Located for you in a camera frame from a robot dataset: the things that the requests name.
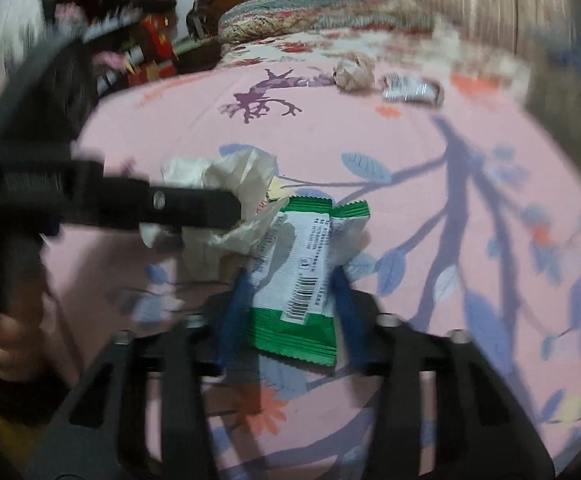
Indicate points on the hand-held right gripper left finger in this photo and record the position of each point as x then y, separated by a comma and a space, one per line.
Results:
233, 310

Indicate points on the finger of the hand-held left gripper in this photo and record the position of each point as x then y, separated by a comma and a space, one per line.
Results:
185, 207

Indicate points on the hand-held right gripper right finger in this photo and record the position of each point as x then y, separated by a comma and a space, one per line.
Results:
349, 310

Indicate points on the green snack wrapper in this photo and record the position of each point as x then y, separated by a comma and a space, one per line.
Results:
300, 270

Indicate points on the white tissue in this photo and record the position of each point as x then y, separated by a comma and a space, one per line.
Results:
240, 170

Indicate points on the beige waste bin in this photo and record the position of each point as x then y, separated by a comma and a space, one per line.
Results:
565, 90

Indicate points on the person's left hand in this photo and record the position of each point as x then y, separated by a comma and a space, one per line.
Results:
10, 347

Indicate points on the reddish brown paper bag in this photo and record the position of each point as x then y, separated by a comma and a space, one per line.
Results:
145, 74

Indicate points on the dark wooden nightstand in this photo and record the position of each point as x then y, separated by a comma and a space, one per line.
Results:
198, 55

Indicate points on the red gift bag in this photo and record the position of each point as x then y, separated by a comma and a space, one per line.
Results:
155, 35

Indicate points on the pink printed tablecloth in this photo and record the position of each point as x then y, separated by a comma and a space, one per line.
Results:
395, 132

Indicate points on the floral bedsheet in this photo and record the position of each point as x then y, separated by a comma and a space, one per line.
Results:
295, 47

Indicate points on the crumpled beige paper ball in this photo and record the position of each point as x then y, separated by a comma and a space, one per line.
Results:
353, 75

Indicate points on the silver foil wrapper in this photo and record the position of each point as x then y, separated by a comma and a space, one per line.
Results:
410, 89

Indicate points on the patterned pillow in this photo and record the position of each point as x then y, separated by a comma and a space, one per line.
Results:
310, 7

